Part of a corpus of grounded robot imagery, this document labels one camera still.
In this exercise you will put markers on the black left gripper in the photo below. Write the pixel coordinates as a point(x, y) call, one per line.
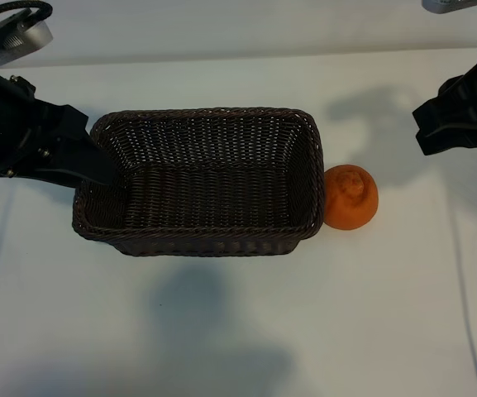
point(10, 124)

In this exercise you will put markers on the orange fruit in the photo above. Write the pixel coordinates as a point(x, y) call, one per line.
point(351, 198)

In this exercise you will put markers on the dark brown woven basket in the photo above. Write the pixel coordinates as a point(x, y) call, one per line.
point(205, 198)

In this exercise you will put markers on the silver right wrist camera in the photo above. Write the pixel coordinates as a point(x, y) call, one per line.
point(449, 5)

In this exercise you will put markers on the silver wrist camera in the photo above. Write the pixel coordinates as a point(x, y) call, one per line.
point(31, 37)
point(449, 5)

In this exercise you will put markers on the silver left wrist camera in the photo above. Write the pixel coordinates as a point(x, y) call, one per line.
point(31, 37)

